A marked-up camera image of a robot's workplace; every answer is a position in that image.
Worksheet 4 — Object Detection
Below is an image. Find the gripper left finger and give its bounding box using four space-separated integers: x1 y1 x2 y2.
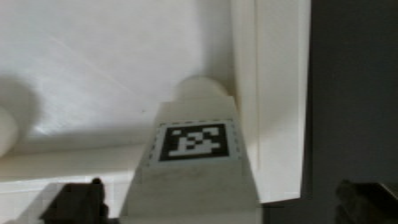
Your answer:
38 178 108 224

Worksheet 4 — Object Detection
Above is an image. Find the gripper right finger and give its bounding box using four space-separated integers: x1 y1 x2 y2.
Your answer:
333 180 398 224

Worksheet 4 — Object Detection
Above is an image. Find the white leg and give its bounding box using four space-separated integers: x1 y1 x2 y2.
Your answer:
118 77 260 224

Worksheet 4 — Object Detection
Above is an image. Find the white square table top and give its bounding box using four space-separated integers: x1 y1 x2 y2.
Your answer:
0 0 310 224

